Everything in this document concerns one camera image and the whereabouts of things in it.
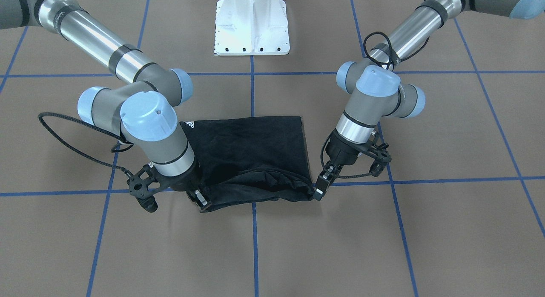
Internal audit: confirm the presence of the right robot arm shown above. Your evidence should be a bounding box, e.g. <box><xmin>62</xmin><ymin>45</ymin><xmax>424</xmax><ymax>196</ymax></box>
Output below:
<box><xmin>1</xmin><ymin>0</ymin><xmax>211</xmax><ymax>212</ymax></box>

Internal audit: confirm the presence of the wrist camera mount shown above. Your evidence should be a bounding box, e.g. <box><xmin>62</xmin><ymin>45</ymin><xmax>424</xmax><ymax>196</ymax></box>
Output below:
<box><xmin>356</xmin><ymin>131</ymin><xmax>392</xmax><ymax>177</ymax></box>
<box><xmin>124</xmin><ymin>163</ymin><xmax>165</xmax><ymax>213</ymax></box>

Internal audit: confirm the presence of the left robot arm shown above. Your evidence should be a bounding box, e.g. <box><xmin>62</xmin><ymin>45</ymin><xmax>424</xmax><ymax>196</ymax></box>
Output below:
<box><xmin>313</xmin><ymin>0</ymin><xmax>544</xmax><ymax>200</ymax></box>

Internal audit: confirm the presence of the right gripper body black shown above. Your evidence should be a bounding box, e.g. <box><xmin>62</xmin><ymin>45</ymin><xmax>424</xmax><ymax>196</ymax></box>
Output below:
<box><xmin>155</xmin><ymin>159</ymin><xmax>202</xmax><ymax>193</ymax></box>

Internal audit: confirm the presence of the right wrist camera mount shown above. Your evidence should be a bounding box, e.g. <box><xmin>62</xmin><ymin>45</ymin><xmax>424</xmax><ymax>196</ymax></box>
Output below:
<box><xmin>124</xmin><ymin>163</ymin><xmax>165</xmax><ymax>213</ymax></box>

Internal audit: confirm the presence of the black graphic t-shirt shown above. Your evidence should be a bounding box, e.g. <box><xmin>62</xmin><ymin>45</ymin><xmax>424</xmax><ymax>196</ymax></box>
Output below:
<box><xmin>180</xmin><ymin>116</ymin><xmax>315</xmax><ymax>212</ymax></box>

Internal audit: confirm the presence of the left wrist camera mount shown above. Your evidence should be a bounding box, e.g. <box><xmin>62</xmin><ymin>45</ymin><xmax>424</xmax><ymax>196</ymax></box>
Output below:
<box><xmin>356</xmin><ymin>131</ymin><xmax>392</xmax><ymax>177</ymax></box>

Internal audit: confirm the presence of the blue tape line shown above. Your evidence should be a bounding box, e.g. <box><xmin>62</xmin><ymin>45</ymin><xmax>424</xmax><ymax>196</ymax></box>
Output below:
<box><xmin>250</xmin><ymin>55</ymin><xmax>260</xmax><ymax>297</ymax></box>

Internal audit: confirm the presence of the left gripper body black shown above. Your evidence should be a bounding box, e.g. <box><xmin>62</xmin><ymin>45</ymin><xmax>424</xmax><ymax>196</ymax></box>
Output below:
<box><xmin>320</xmin><ymin>131</ymin><xmax>362</xmax><ymax>180</ymax></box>

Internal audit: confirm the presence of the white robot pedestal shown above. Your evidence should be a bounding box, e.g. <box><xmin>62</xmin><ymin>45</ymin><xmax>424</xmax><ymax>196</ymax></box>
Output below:
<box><xmin>214</xmin><ymin>0</ymin><xmax>290</xmax><ymax>56</ymax></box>

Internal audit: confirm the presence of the brown paper table cover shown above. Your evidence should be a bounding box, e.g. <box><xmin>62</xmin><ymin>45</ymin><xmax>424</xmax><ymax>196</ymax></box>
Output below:
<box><xmin>0</xmin><ymin>0</ymin><xmax>545</xmax><ymax>297</ymax></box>

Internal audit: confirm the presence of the blue tape line crosswise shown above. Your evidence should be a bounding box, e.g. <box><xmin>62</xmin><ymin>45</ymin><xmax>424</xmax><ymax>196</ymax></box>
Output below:
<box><xmin>0</xmin><ymin>176</ymin><xmax>545</xmax><ymax>197</ymax></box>

